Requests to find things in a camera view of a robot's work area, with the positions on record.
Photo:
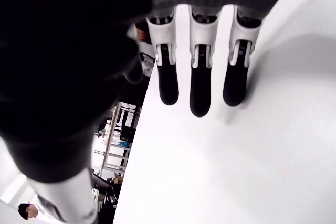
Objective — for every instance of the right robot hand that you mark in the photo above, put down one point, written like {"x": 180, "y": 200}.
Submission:
{"x": 65, "y": 64}

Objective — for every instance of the metal shelving rack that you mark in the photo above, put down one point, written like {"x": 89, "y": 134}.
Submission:
{"x": 110, "y": 140}

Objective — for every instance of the person in white shirt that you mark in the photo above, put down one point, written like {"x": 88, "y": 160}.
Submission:
{"x": 26, "y": 209}

